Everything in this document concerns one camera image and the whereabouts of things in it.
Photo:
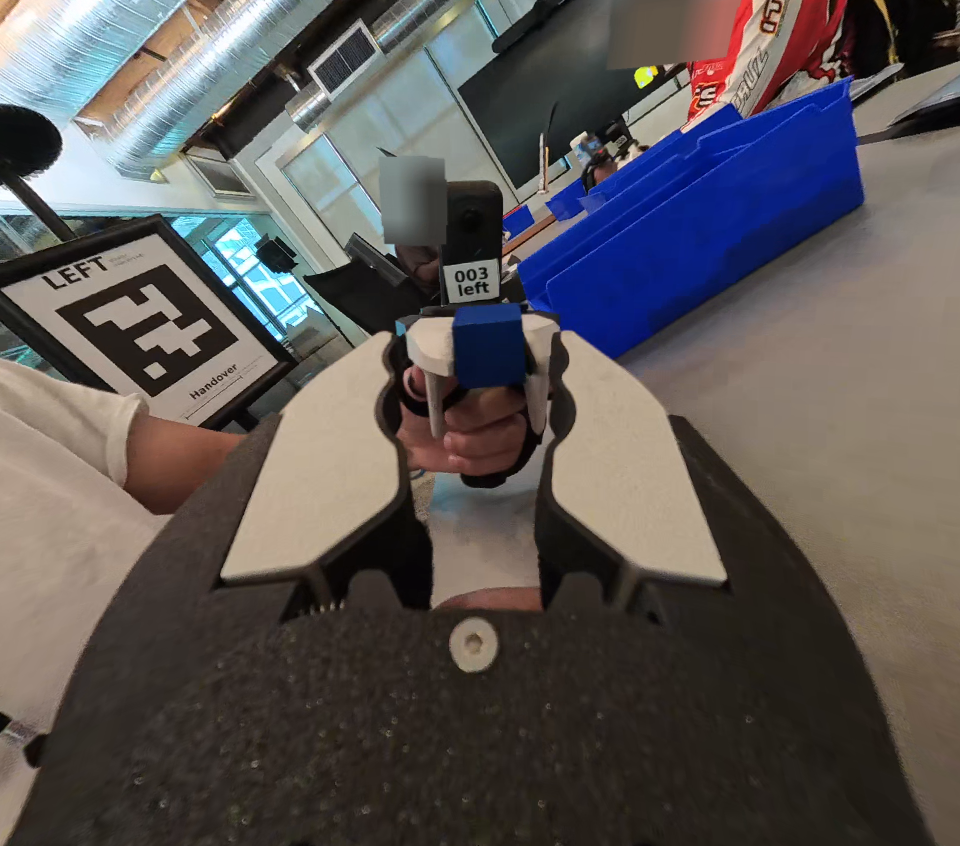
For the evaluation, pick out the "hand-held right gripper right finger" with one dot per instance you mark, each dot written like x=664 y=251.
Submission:
x=630 y=478

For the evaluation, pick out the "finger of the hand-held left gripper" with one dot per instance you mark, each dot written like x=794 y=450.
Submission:
x=431 y=347
x=541 y=343

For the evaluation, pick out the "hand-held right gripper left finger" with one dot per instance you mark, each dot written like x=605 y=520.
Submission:
x=322 y=471

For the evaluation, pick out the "blue cube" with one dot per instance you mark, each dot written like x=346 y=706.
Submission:
x=487 y=347

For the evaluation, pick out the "person's left forearm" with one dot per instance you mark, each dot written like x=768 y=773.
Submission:
x=187 y=463

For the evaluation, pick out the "small blue bin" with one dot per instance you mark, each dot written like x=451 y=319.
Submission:
x=517 y=223
x=566 y=200

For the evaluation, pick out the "white upright stick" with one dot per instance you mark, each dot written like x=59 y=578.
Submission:
x=543 y=163

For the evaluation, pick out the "white air vent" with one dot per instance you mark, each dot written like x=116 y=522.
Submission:
x=343 y=58

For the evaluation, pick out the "black bar speaker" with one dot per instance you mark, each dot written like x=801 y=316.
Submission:
x=540 y=9

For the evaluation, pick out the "framed black-white marker sign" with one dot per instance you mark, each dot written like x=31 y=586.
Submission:
x=142 y=328

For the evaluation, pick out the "black floor lamp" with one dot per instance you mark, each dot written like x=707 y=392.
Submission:
x=26 y=137

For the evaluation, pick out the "dark flat mat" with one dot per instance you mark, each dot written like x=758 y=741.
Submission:
x=926 y=114

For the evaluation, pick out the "black wall screen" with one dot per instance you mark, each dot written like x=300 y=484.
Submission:
x=525 y=110

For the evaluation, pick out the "small action camera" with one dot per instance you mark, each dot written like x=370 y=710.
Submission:
x=600 y=159

